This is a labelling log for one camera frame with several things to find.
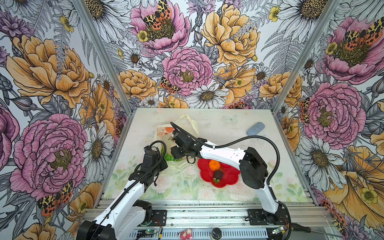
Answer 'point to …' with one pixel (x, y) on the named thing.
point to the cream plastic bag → (164, 133)
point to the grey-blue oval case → (256, 128)
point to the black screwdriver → (307, 229)
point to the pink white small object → (186, 234)
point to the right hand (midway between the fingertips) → (177, 154)
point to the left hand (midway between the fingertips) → (163, 164)
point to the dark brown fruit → (217, 175)
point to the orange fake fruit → (214, 165)
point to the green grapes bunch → (169, 157)
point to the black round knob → (216, 233)
